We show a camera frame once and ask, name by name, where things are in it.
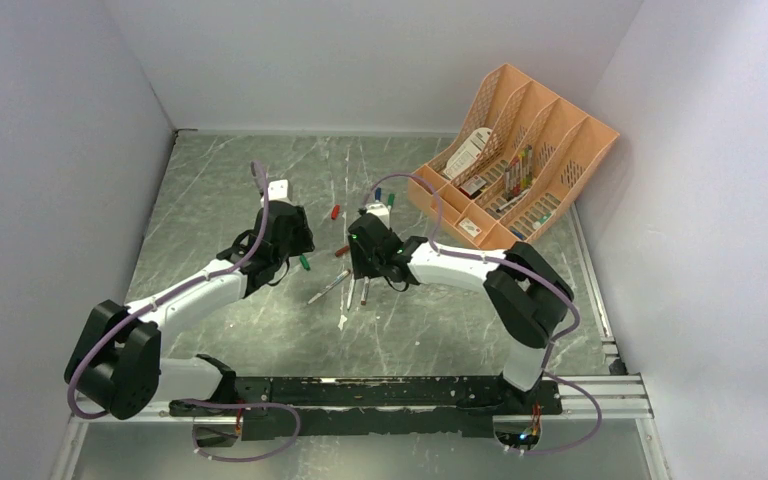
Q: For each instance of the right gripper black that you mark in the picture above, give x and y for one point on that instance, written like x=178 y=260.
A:
x=361 y=268

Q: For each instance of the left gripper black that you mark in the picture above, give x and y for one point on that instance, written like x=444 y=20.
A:
x=302 y=232

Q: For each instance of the green pen cap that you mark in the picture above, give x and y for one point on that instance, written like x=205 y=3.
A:
x=304 y=262

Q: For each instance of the white pen grey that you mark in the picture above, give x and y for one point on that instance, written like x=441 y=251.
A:
x=350 y=294

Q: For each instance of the white pen brown end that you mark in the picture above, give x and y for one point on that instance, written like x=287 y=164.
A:
x=365 y=291

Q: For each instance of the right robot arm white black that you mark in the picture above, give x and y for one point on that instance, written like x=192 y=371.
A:
x=528 y=296

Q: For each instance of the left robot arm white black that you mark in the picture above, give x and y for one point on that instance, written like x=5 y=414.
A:
x=119 y=360

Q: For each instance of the white pen red tip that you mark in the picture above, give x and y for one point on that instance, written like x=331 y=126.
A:
x=338 y=279

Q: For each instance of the pens bundle in organizer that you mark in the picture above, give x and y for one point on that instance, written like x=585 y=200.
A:
x=518 y=179

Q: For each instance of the orange plastic file organizer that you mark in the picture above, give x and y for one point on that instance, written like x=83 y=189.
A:
x=568 y=143

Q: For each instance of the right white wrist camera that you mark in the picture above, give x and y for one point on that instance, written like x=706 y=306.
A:
x=380 y=210

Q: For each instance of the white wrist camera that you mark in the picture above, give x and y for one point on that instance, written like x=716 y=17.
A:
x=380 y=210
x=277 y=190

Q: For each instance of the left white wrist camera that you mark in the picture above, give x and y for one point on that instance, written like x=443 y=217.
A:
x=277 y=190

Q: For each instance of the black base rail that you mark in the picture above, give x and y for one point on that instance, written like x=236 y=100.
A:
x=273 y=407

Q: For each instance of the aluminium frame rail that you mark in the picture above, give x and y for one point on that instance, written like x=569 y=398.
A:
x=605 y=431

